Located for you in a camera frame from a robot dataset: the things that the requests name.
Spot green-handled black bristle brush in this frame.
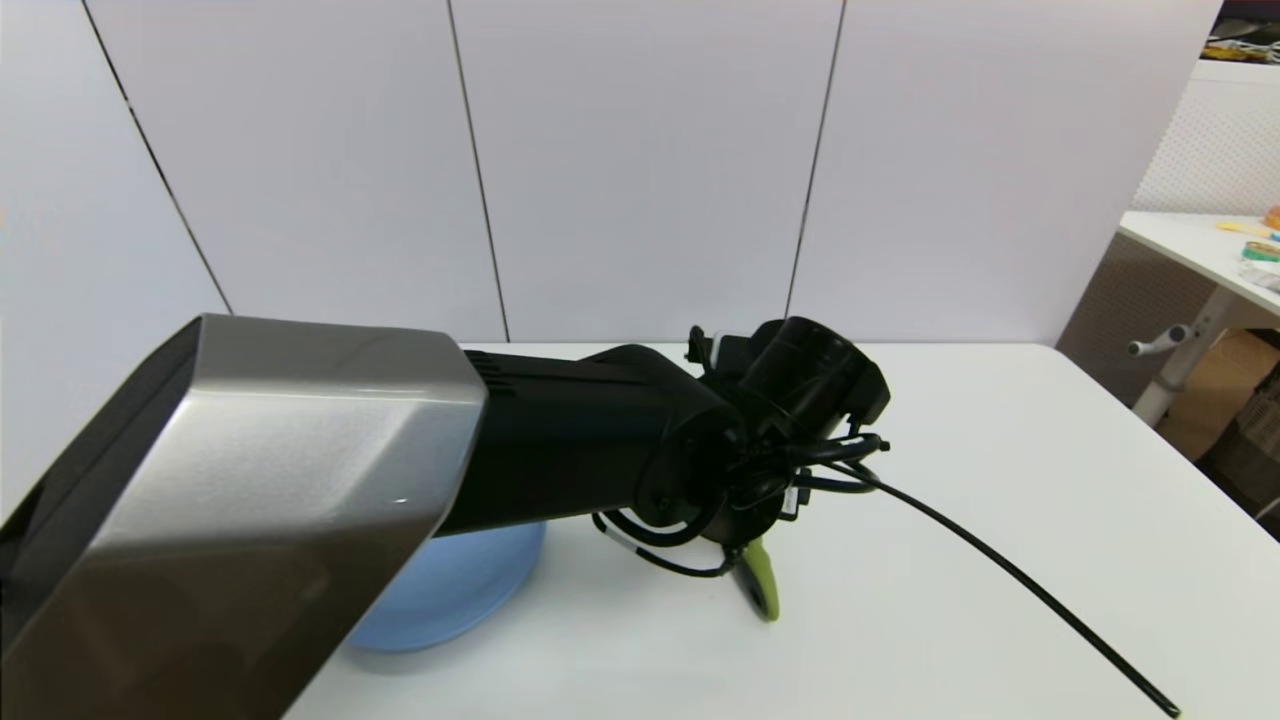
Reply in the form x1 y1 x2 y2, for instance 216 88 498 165
735 538 781 623

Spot blue round plate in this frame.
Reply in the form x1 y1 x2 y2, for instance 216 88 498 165
345 520 548 653

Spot brown cardboard box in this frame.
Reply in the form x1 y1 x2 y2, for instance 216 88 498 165
1160 330 1280 461

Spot white side table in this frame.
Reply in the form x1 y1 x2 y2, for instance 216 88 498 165
1118 210 1280 426

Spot perforated pegboard panel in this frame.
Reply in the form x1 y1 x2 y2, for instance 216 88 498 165
1057 60 1280 406

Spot yellow and black clutter pile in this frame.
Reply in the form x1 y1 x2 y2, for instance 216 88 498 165
1205 15 1280 67

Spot white and black wrist camera box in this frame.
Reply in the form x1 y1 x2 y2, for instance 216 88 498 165
688 325 763 383

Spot long thin black cable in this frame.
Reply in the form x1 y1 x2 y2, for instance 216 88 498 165
800 455 1183 718

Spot grey table crank handle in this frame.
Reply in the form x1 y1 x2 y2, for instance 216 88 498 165
1128 324 1197 358

